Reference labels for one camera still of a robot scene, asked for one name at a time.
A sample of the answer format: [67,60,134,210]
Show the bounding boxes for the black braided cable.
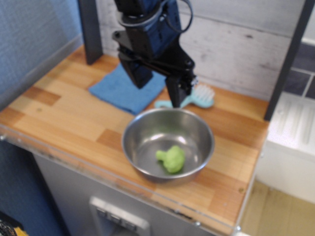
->
[162,0,194,34]

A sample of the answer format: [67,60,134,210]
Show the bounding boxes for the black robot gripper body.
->
[112,0,195,79]

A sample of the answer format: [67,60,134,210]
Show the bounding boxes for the teal dish brush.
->
[154,84,215,108]

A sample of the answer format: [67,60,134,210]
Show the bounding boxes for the yellow object bottom left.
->
[0,220,29,236]

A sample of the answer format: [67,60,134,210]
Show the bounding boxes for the black left shelf post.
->
[77,0,103,65]

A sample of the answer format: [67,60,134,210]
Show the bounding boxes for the stainless steel bowl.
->
[122,108,215,185]

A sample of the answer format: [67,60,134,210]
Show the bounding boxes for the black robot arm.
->
[112,0,197,108]

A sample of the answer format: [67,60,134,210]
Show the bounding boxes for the white ribbed cabinet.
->
[256,92,315,203]

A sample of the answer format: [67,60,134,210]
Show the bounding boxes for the black right shelf post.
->
[264,0,315,121]

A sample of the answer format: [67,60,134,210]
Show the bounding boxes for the silver dispenser button panel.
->
[89,196,151,236]

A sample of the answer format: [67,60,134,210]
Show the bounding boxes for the black shelf post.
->
[77,0,103,65]
[264,0,315,121]

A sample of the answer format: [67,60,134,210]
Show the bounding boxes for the blue folded cloth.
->
[89,64,165,115]

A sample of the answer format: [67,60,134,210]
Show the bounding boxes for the green toy broccoli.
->
[156,146,186,174]

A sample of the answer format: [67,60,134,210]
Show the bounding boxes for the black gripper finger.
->
[119,55,153,89]
[165,75,193,108]

